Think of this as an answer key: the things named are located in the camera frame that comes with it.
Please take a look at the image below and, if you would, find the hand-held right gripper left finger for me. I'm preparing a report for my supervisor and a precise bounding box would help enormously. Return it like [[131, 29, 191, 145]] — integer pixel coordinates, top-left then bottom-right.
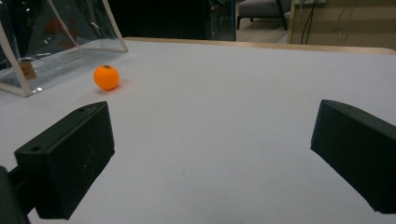
[[13, 100, 116, 220]]

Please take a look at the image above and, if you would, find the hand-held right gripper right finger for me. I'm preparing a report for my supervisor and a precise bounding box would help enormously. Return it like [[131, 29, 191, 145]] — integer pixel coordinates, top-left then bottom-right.
[[310, 99, 396, 215]]

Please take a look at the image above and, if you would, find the orange ball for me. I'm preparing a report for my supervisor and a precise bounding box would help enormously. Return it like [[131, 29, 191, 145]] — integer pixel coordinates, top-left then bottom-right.
[[92, 64, 120, 91]]

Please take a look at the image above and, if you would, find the transparent bag with beige trim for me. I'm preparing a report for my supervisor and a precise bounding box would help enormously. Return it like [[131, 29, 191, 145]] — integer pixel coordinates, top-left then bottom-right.
[[0, 0, 129, 98]]

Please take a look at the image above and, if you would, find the light wooden shelf unit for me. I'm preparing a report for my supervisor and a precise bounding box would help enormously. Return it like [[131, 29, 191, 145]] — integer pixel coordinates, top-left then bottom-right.
[[287, 0, 396, 50]]

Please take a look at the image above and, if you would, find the white table sheet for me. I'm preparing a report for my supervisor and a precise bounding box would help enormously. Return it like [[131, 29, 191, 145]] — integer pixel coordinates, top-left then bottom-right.
[[0, 39, 396, 224]]

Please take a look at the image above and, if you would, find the grey sofa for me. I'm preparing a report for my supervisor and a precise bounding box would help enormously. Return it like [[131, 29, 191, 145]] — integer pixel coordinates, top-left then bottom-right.
[[236, 0, 292, 32]]

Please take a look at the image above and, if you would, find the black hanging cable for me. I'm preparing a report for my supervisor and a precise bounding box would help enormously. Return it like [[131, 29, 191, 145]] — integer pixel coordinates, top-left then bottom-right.
[[299, 0, 319, 45]]

